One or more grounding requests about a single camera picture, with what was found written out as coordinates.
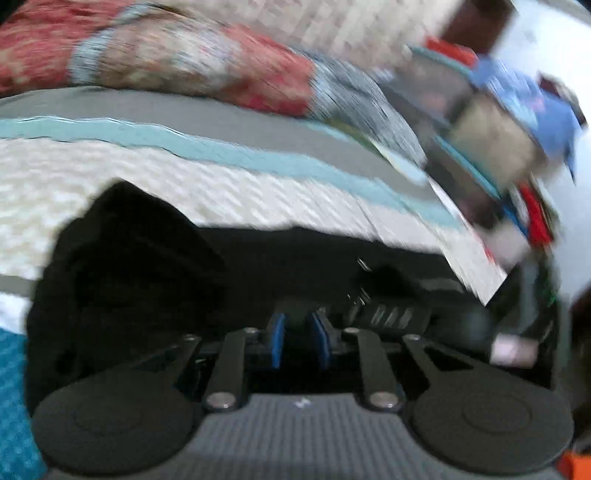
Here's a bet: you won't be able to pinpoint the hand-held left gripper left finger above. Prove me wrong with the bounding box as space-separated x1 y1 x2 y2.
133 313 288 412

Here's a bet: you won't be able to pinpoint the blue patterned pillow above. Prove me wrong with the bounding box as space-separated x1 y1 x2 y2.
311 58 428 169

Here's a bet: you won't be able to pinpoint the red floral pillow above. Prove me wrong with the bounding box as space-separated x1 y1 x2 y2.
0 0 317 116

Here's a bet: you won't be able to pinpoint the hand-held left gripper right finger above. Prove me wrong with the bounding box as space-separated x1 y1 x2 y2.
308 313 477 412

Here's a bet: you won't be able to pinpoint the blue cloth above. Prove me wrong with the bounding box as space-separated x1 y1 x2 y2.
468 55 585 183

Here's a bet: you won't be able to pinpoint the orange object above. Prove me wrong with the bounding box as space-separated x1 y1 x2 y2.
558 450 591 480

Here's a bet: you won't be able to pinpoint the person's right hand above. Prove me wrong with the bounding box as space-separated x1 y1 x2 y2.
489 335 540 368

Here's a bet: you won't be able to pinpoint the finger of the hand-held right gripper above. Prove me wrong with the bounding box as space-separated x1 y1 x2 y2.
345 257 435 334

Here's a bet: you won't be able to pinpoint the red cloth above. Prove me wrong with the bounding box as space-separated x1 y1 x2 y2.
515 182 557 250

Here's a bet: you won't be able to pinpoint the printed patterned bedsheet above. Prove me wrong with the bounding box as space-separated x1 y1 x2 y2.
0 85 509 480

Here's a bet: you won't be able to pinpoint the black pants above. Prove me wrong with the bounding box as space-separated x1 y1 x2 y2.
25 180 462 411

